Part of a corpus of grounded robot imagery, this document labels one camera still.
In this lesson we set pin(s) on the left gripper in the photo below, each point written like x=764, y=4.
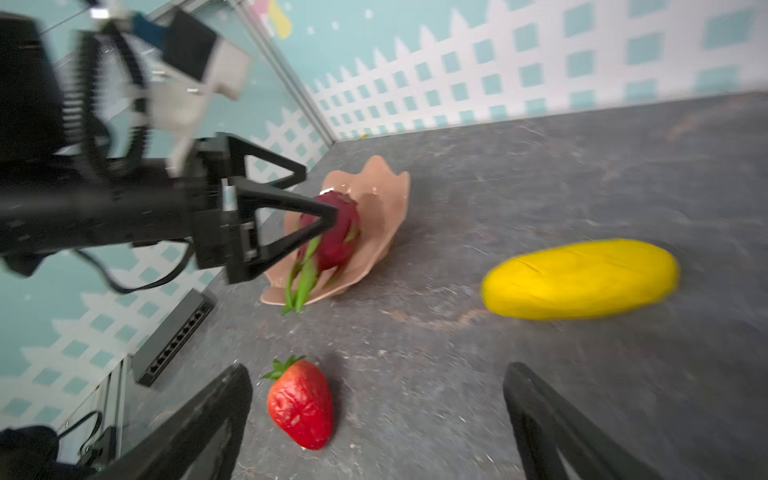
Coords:
x=267, y=224

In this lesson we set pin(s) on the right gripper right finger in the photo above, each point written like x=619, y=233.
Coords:
x=551, y=433

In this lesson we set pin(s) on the pink scalloped fruit bowl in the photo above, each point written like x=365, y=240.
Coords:
x=382, y=204

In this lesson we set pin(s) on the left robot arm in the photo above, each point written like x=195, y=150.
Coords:
x=117, y=159

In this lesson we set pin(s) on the pink fake dragon fruit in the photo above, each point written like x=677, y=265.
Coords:
x=330, y=251

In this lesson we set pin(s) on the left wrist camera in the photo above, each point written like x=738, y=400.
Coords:
x=195, y=64

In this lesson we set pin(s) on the yellow fake mango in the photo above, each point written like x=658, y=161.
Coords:
x=582, y=281

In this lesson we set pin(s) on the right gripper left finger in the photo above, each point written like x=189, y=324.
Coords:
x=201, y=440

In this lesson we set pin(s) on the red fake strawberry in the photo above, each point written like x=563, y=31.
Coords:
x=300, y=403

